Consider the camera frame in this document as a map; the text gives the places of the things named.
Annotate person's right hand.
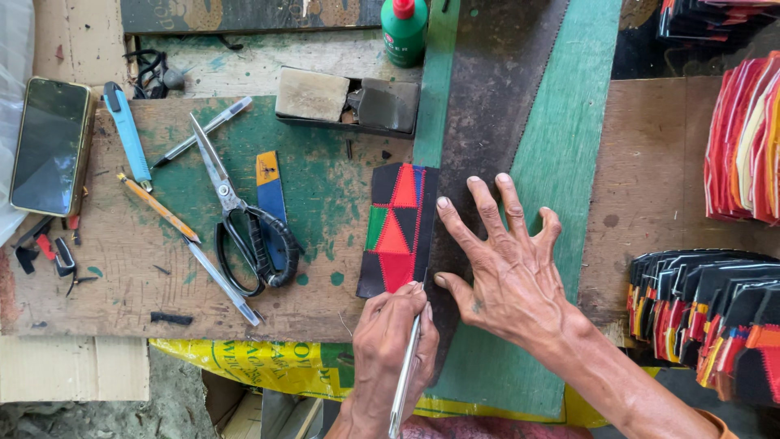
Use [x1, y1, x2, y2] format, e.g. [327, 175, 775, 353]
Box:
[433, 173, 597, 362]

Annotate person's left hand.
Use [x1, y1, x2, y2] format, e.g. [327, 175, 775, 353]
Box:
[350, 280, 440, 422]

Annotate silver metal pen tool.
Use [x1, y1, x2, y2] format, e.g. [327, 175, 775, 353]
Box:
[388, 313, 423, 439]

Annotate dark rusty hand saw blade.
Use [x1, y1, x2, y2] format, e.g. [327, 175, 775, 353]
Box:
[425, 0, 571, 374]

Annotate black red patchwork leather piece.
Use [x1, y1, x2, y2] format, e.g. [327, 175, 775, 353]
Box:
[356, 161, 440, 300]

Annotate red patterned cloth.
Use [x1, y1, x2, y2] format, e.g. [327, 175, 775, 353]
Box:
[399, 415, 593, 439]

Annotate yellow woven sack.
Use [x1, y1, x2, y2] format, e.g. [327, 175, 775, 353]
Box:
[149, 338, 662, 429]

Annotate blue and yellow strip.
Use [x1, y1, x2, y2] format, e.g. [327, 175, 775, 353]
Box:
[255, 150, 289, 273]

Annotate open cardboard box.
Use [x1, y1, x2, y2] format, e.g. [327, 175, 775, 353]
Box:
[202, 369, 325, 439]

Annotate clear plastic ballpoint pen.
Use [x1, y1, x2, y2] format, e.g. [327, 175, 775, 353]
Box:
[150, 96, 253, 170]
[182, 235, 264, 328]

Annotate black metal stone tray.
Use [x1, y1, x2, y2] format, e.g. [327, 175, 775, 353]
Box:
[275, 66, 422, 140]

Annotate dark grey sharpening stone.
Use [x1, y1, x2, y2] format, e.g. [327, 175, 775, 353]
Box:
[347, 77, 420, 134]

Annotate green painted plank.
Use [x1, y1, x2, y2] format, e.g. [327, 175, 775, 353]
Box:
[413, 0, 624, 419]

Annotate beige sharpening stone block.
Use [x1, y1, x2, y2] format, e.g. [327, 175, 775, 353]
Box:
[275, 66, 351, 123]

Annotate worn green wooden work board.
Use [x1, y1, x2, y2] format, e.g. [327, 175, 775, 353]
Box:
[0, 94, 423, 343]

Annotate orange pencil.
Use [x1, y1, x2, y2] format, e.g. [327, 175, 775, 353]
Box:
[116, 172, 202, 245]

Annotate green glue bottle red cap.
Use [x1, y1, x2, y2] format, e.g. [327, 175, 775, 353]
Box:
[380, 0, 430, 68]

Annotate brown wooden board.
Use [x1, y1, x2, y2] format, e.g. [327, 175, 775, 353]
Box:
[578, 76, 780, 348]

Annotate stack of black patchwork pieces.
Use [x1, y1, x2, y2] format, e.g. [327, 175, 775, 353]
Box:
[626, 248, 780, 407]

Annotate light blue utility knife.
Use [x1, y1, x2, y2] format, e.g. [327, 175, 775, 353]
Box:
[102, 81, 154, 193]

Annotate dark painted board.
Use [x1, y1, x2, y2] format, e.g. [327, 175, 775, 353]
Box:
[119, 0, 386, 35]

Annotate brown cardboard sheet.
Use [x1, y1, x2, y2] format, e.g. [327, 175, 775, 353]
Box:
[0, 335, 151, 404]

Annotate heap of black leather scraps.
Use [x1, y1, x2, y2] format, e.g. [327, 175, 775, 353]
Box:
[12, 215, 100, 298]

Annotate stack of red patchwork pieces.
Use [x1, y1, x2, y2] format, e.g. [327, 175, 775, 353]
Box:
[703, 51, 780, 225]

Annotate smartphone in gold case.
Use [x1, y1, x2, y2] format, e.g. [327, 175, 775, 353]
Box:
[9, 76, 99, 218]

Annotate pile of dark patchwork pieces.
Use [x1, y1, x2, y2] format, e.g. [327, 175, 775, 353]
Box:
[657, 0, 780, 45]

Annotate steel scissors with black handles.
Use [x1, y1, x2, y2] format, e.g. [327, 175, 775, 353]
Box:
[188, 112, 303, 298]

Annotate black cable bundle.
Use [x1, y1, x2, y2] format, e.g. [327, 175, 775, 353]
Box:
[123, 49, 186, 100]

